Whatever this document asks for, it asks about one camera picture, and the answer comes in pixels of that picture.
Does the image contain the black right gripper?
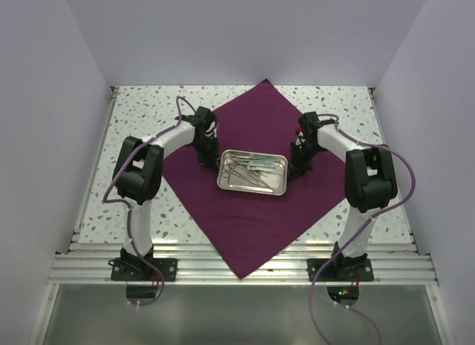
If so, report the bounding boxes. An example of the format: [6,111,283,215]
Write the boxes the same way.
[285,142,323,181]

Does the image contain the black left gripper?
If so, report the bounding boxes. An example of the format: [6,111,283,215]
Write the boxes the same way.
[191,135,222,173]

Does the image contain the silver clamp forceps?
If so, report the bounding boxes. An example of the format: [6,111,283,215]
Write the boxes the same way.
[225,158,269,188]

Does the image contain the stainless steel tray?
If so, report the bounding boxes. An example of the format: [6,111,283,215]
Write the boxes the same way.
[217,150,289,196]

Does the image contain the small green-white packet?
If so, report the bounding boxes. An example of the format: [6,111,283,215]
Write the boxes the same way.
[247,160,277,171]

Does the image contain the purple surgical drape cloth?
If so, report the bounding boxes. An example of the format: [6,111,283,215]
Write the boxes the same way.
[163,79,344,279]

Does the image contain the silver forceps scissors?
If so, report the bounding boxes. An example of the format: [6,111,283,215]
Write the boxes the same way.
[222,160,261,185]

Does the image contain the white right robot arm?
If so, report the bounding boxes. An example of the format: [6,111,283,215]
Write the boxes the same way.
[288,112,398,281]

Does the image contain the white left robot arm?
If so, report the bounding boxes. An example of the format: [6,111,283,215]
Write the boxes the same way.
[106,107,219,280]

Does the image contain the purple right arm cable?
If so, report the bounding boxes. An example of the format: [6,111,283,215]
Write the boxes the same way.
[309,114,416,345]

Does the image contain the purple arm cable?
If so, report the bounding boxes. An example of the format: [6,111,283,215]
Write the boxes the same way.
[102,96,201,307]
[309,114,416,345]

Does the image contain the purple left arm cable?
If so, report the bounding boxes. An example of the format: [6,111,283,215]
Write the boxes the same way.
[102,96,201,307]

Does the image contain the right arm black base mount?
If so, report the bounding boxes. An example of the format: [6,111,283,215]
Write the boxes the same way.
[307,257,375,282]

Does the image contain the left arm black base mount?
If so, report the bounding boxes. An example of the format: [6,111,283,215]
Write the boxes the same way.
[108,258,178,282]

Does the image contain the aluminium table edge rail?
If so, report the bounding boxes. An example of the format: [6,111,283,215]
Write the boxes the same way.
[45,240,441,286]

